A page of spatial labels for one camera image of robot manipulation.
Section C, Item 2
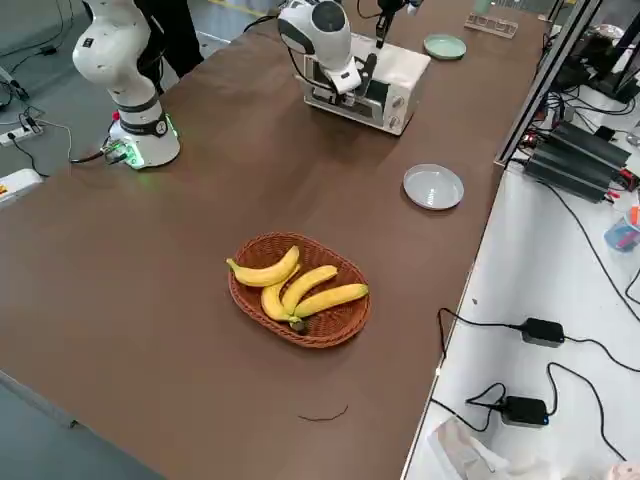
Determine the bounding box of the white power strip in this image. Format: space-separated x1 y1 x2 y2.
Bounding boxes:
0 126 45 147

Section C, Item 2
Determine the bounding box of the pale grey-blue round plate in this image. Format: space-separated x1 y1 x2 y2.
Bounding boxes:
402 163 465 212

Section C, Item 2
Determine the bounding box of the black finned power supply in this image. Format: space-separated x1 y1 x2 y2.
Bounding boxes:
523 148 625 204
542 121 634 174

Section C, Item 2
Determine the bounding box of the person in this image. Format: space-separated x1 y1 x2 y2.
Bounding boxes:
132 0 206 95

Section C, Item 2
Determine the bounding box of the black power adapter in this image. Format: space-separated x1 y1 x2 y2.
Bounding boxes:
501 395 549 429
521 317 567 346

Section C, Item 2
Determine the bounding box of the single loose yellow banana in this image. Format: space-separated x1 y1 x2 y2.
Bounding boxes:
225 245 301 288

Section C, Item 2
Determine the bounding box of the aluminium frame post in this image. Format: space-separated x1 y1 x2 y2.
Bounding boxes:
493 0 604 169

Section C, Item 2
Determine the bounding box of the long black cable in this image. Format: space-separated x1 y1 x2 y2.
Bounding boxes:
542 182 640 321

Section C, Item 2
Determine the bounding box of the brown woven oval basket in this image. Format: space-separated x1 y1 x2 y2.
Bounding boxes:
228 230 372 350

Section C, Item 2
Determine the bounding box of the black adapter cable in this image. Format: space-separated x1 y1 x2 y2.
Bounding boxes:
543 361 628 462
437 307 526 362
465 382 508 433
562 336 640 374

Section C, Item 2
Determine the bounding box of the clear acrylic rack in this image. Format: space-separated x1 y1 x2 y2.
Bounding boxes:
463 12 519 39

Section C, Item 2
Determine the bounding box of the black equipment stand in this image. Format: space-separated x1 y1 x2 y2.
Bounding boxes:
569 0 640 105

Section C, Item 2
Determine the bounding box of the thin dark string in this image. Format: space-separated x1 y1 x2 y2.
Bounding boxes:
298 403 350 422

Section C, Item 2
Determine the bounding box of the black arm base cable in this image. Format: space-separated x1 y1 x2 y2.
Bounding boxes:
68 148 117 165

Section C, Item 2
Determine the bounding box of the white box with red button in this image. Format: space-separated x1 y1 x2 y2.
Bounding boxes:
0 168 44 211

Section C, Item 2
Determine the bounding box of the white toaster oven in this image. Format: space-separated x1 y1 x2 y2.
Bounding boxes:
303 41 432 138

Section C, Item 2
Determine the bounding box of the clear container with pens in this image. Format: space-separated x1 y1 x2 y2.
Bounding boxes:
603 212 640 257

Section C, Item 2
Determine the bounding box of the crumpled plastic bag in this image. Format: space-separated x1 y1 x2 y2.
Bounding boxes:
423 417 514 480

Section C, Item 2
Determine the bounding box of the longest yellow bunch banana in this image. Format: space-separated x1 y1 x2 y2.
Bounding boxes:
293 283 370 321

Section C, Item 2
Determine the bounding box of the green round plate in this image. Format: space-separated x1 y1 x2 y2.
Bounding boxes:
423 33 468 62

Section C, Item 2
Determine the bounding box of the short yellow bunch banana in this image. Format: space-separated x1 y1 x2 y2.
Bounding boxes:
260 264 302 322

